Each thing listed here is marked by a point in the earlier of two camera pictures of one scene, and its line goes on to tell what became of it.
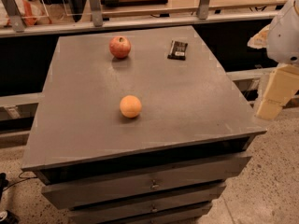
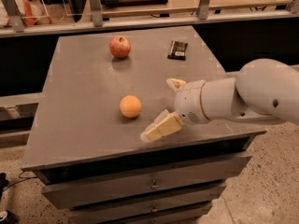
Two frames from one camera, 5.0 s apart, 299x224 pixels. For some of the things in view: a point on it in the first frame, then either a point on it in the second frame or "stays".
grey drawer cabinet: [136, 127] stays
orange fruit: [131, 106] stays
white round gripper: [284, 35] -> [188, 103]
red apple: [120, 47] stays
